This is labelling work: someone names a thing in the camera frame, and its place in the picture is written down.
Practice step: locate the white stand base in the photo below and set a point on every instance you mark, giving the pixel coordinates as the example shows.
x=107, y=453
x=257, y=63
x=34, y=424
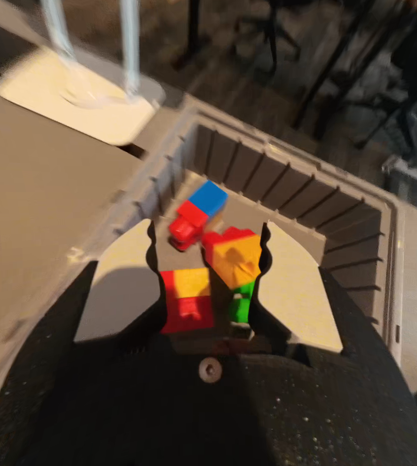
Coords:
x=48, y=98

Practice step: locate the grey ribbed plastic bin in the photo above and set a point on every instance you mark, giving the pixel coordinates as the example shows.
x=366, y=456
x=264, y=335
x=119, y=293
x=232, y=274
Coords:
x=390, y=255

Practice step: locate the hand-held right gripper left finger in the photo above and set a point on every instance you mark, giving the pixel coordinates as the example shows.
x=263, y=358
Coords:
x=121, y=291

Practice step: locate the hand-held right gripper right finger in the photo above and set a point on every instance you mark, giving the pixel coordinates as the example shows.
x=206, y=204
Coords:
x=295, y=298

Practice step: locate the pile of colourful blocks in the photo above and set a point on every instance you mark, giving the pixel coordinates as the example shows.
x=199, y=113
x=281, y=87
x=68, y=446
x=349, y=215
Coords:
x=237, y=262

